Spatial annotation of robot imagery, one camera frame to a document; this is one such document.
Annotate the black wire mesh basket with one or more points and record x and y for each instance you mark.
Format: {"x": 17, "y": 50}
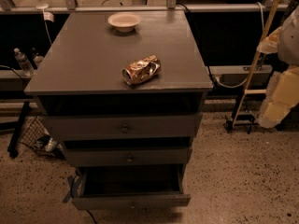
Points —
{"x": 38, "y": 139}

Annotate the grey wooden drawer cabinet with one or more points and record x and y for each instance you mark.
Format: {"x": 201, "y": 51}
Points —
{"x": 82, "y": 75}

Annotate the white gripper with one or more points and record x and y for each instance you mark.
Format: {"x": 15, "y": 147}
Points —
{"x": 290, "y": 44}

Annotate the grey drawer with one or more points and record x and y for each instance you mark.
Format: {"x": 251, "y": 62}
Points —
{"x": 74, "y": 128}
{"x": 120, "y": 157}
{"x": 131, "y": 187}

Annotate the clear plastic water bottle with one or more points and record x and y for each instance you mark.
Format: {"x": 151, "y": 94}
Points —
{"x": 23, "y": 62}

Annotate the grey top drawer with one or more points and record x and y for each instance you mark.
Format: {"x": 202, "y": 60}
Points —
{"x": 74, "y": 128}

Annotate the white paper bowl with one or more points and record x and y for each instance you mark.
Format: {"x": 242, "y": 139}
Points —
{"x": 124, "y": 22}

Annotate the blue tape cross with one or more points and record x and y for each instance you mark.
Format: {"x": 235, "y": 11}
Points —
{"x": 73, "y": 182}

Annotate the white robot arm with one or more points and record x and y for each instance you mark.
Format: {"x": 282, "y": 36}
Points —
{"x": 284, "y": 41}

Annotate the crushed golden soda can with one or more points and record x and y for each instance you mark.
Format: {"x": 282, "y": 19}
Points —
{"x": 142, "y": 70}

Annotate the grey bottom drawer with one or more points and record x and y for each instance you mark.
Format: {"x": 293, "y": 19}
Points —
{"x": 131, "y": 187}

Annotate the black metal stand leg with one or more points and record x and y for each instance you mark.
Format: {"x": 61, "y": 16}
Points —
{"x": 12, "y": 147}

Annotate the grey middle drawer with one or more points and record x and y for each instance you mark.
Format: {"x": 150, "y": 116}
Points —
{"x": 120, "y": 157}

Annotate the yellow wooden ladder frame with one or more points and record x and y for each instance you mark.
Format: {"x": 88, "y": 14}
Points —
{"x": 247, "y": 90}

